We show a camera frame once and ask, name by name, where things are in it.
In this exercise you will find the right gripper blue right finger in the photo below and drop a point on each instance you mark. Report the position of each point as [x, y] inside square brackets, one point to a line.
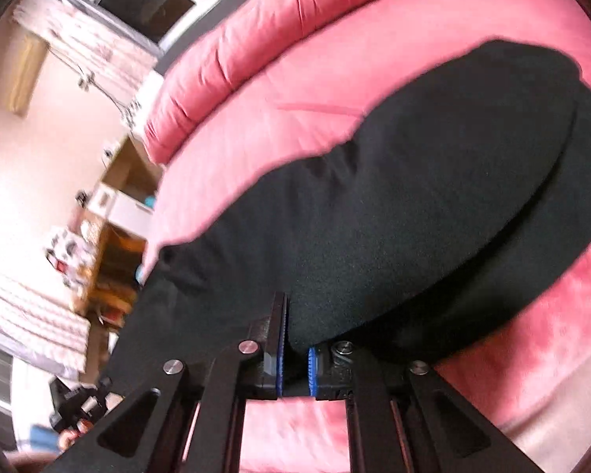
[330, 371]

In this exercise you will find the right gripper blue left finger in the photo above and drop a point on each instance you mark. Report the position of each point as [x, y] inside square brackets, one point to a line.
[270, 333]

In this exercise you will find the black pants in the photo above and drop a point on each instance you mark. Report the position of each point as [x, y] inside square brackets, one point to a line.
[459, 200]

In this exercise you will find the person left hand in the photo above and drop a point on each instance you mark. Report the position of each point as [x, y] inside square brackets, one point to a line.
[69, 436]

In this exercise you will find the wooden desk shelf unit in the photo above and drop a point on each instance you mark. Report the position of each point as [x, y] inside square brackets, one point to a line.
[99, 262]

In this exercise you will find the white cabinet door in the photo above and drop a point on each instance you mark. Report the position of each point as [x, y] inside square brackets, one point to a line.
[118, 209]

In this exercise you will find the pink bed sheet mattress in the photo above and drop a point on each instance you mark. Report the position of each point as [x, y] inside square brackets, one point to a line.
[315, 95]

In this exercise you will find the pink patterned curtain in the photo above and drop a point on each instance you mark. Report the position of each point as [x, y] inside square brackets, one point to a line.
[104, 59]

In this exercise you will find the pink folded duvet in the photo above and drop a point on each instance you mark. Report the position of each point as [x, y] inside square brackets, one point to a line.
[223, 59]

